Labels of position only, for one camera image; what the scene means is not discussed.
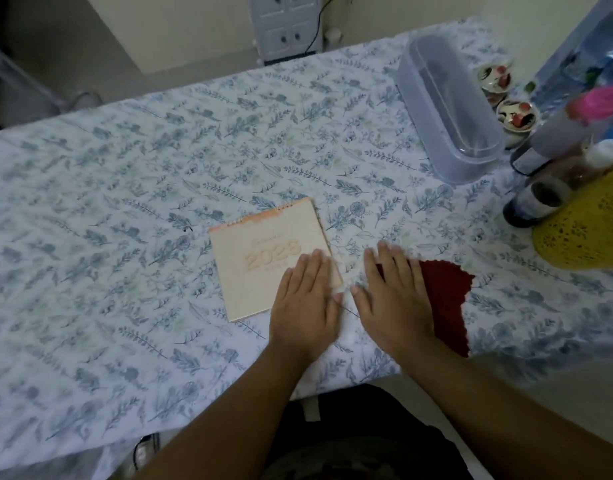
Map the person's right forearm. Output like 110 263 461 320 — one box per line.
400 336 613 480

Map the grey furniture frame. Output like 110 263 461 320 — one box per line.
0 40 105 133

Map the yellow lace cover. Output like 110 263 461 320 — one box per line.
531 162 613 271

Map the dark red scalloped cloth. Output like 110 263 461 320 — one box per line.
376 260 475 358

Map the person's right hand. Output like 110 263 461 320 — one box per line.
350 241 437 363

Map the dark bottle with grey cap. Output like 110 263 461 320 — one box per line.
502 175 574 229

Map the brown bottle with white cap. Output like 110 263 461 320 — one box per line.
551 139 613 191

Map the grey bottle with pink top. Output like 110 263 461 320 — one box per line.
510 77 613 175

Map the blue plastic bag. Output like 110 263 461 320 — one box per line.
529 0 613 120

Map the blue floral white tablecloth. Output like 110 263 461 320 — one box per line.
0 17 613 480

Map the person's left forearm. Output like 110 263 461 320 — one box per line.
132 345 314 480

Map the black power cable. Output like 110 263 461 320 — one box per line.
306 0 348 56

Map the person's black clothing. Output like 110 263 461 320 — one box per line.
262 384 474 480

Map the cream desk calendar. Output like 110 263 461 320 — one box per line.
208 197 343 323

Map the small white red-patterned bowl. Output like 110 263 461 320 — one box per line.
476 62 513 108
495 99 539 148

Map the white small-door cabinet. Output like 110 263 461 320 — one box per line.
247 0 324 65

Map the clear oblong plastic container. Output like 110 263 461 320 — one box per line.
394 32 506 185

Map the person's left hand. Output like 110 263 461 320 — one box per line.
269 250 344 365

